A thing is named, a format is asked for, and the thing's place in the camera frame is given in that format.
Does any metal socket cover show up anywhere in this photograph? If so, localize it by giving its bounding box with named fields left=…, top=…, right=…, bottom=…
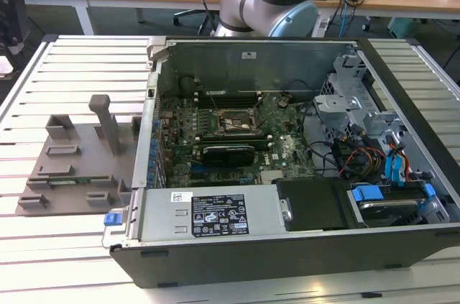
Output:
left=249, top=92, right=270, bottom=132

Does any CPU socket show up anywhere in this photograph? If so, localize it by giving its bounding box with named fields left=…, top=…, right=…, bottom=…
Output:
left=213, top=106, right=263, bottom=137

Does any black graphics card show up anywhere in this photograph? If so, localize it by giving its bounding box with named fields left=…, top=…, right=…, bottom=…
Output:
left=201, top=142, right=257, bottom=167

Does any green motherboard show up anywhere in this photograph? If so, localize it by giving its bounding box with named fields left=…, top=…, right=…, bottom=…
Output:
left=157, top=91, right=317, bottom=188

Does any silver finned heatsink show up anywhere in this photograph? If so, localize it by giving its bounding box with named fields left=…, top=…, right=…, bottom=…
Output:
left=260, top=170, right=285, bottom=185

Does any silver power supply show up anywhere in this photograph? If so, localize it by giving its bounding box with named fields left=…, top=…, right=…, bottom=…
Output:
left=137, top=188, right=290, bottom=244

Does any silver metal drive cage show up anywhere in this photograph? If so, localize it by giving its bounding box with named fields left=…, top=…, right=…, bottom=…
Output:
left=311, top=47, right=409, bottom=147

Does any black office chair base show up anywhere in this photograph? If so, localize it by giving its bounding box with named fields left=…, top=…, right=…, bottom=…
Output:
left=172, top=8, right=219, bottom=36

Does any black silver PC case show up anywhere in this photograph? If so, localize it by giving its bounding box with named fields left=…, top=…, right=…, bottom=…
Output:
left=102, top=35, right=460, bottom=289

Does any white power strip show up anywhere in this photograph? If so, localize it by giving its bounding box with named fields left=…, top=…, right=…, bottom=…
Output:
left=310, top=17, right=330, bottom=38

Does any blue plastic case latch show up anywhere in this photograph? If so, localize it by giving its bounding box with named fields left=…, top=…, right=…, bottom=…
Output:
left=103, top=211, right=122, bottom=228

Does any hard disk in blue carrier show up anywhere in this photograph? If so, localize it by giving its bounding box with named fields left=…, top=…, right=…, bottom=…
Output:
left=346, top=182, right=438, bottom=229

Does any grey parts rack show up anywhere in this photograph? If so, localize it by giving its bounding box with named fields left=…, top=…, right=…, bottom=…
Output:
left=17, top=93, right=144, bottom=218

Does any green RAM stick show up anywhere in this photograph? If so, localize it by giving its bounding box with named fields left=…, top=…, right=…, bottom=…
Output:
left=47, top=178, right=93, bottom=187

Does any pale teal bin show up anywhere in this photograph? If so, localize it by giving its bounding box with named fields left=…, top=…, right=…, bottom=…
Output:
left=387, top=16, right=429, bottom=40

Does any black ribbed bulky object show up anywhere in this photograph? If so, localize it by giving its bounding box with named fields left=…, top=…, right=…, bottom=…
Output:
left=0, top=0, right=32, bottom=79

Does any yellow orange power wire bundle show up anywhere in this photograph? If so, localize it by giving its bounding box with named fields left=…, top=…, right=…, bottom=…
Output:
left=332, top=131, right=387, bottom=180

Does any light blue SATA wire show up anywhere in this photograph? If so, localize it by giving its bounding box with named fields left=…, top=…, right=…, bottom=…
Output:
left=385, top=142, right=400, bottom=190
left=395, top=141, right=409, bottom=187

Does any red flat wire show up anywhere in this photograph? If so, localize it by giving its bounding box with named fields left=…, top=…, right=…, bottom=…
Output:
left=402, top=152, right=414, bottom=185

